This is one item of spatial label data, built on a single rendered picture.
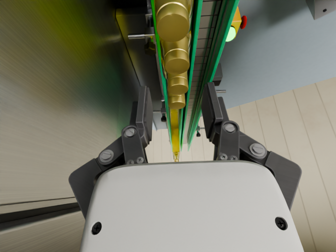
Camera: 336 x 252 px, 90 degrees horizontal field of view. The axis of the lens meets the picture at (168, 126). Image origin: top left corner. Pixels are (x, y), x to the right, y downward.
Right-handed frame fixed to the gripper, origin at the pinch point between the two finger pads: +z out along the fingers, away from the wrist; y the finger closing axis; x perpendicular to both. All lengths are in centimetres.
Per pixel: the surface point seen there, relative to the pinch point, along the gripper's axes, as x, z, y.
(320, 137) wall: -157, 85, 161
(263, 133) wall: -183, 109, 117
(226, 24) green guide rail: -8.2, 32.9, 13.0
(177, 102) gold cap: -12.7, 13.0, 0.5
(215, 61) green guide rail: -19.6, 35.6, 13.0
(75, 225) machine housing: -11.3, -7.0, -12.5
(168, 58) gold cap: -1.6, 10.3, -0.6
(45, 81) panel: 1.5, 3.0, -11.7
